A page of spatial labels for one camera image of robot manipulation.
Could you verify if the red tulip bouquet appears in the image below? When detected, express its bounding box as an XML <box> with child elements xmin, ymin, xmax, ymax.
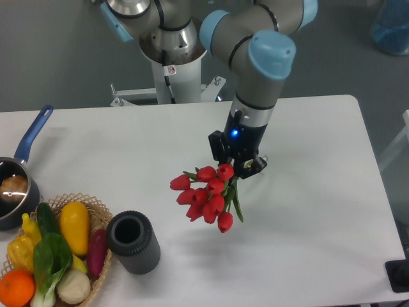
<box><xmin>169</xmin><ymin>159</ymin><xmax>244</xmax><ymax>233</ymax></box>

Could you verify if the blue handled saucepan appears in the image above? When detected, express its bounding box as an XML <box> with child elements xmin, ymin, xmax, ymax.
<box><xmin>1</xmin><ymin>105</ymin><xmax>54</xmax><ymax>231</ymax></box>

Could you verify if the yellow squash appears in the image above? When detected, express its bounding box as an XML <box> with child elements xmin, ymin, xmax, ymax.
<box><xmin>60</xmin><ymin>201</ymin><xmax>90</xmax><ymax>258</ymax></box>

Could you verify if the brown bread in pan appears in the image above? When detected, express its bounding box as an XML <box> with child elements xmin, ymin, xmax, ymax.
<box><xmin>1</xmin><ymin>175</ymin><xmax>28</xmax><ymax>203</ymax></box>

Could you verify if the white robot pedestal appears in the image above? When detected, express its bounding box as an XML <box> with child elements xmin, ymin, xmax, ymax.
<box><xmin>110</xmin><ymin>56</ymin><xmax>227</xmax><ymax>107</ymax></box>

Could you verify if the beige round bun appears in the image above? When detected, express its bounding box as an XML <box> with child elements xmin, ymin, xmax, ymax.
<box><xmin>57</xmin><ymin>269</ymin><xmax>91</xmax><ymax>304</ymax></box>

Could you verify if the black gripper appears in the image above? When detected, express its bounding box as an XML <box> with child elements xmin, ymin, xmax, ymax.
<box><xmin>208</xmin><ymin>120</ymin><xmax>267</xmax><ymax>179</ymax></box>

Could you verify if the blue translucent container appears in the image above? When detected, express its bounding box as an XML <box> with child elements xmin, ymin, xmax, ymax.
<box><xmin>370</xmin><ymin>0</ymin><xmax>408</xmax><ymax>56</ymax></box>

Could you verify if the yellow bell pepper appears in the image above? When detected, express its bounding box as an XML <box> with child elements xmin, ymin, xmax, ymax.
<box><xmin>7</xmin><ymin>235</ymin><xmax>35</xmax><ymax>273</ymax></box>

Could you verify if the dark green cucumber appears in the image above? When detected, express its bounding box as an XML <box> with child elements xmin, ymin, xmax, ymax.
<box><xmin>36</xmin><ymin>202</ymin><xmax>61</xmax><ymax>237</ymax></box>

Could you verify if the green bok choy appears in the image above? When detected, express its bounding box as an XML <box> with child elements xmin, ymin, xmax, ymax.
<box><xmin>30</xmin><ymin>232</ymin><xmax>74</xmax><ymax>307</ymax></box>

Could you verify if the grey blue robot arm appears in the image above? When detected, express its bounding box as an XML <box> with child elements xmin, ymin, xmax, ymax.
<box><xmin>100</xmin><ymin>1</ymin><xmax>318</xmax><ymax>179</ymax></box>

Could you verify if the orange fruit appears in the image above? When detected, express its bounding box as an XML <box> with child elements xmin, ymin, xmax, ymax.
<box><xmin>1</xmin><ymin>270</ymin><xmax>35</xmax><ymax>307</ymax></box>

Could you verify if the woven wicker basket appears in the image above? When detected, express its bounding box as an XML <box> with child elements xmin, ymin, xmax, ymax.
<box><xmin>1</xmin><ymin>193</ymin><xmax>112</xmax><ymax>306</ymax></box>

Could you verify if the purple eggplant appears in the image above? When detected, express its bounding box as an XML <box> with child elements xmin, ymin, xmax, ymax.
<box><xmin>87</xmin><ymin>228</ymin><xmax>107</xmax><ymax>278</ymax></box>

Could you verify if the black device at edge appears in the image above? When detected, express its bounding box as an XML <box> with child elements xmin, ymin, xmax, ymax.
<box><xmin>385</xmin><ymin>260</ymin><xmax>408</xmax><ymax>293</ymax></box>

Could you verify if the dark grey ribbed vase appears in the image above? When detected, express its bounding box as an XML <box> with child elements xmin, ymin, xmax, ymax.
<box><xmin>106</xmin><ymin>210</ymin><xmax>161</xmax><ymax>275</ymax></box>

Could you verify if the yellow banana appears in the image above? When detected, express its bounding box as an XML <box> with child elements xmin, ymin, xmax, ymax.
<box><xmin>72</xmin><ymin>255</ymin><xmax>88</xmax><ymax>274</ymax></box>

